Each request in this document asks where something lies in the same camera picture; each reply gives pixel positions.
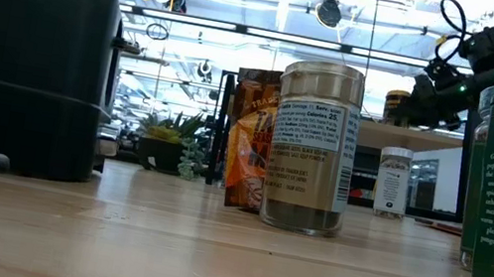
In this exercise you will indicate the yellow-lid spice jar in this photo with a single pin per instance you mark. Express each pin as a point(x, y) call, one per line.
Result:
point(394, 108)

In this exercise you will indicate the beige paper cup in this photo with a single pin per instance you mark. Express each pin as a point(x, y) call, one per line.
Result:
point(307, 169)

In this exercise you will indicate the orange seasoning packet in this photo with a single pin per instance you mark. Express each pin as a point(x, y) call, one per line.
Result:
point(246, 158)

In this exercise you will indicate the wooden shelf black legs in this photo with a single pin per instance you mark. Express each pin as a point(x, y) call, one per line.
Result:
point(408, 139)

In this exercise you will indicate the long LED light bar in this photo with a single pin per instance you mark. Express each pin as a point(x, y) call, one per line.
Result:
point(294, 38)

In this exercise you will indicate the white-lid spice jar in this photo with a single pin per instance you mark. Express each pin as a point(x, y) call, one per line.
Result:
point(392, 183)

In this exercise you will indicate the potted succulent plant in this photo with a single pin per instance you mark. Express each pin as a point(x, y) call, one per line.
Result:
point(159, 154)

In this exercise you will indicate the black two-slot toaster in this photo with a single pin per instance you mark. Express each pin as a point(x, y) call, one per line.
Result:
point(22, 70)

